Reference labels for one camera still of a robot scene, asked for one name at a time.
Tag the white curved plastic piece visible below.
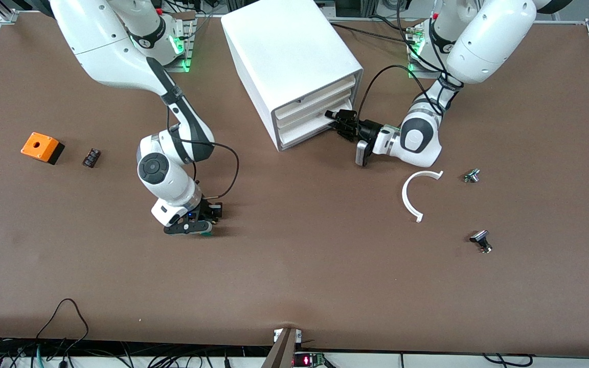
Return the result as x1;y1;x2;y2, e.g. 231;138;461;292
402;170;444;223

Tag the red display device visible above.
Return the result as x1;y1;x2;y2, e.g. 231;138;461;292
293;352;326;368

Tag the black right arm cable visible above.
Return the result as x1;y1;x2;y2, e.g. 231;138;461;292
166;107;240;200

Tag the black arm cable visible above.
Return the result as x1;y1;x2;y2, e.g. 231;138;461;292
166;107;240;200
357;64;446;123

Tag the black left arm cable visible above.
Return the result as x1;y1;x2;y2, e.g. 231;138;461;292
357;64;446;123

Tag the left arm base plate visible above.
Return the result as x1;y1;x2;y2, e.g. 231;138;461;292
406;23;431;80

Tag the long black table cable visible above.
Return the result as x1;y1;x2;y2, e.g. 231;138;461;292
329;22;410;44

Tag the white post bracket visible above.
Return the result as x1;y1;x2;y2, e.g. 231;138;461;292
273;329;303;344

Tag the brown camera post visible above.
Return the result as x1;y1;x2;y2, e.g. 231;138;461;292
261;327;298;368

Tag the looped black cable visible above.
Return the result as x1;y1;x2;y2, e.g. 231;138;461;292
35;298;89;358

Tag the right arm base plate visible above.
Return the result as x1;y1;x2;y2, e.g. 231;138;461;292
164;13;196;73

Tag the orange button enclosure box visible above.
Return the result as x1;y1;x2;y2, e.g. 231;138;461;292
20;132;65;165

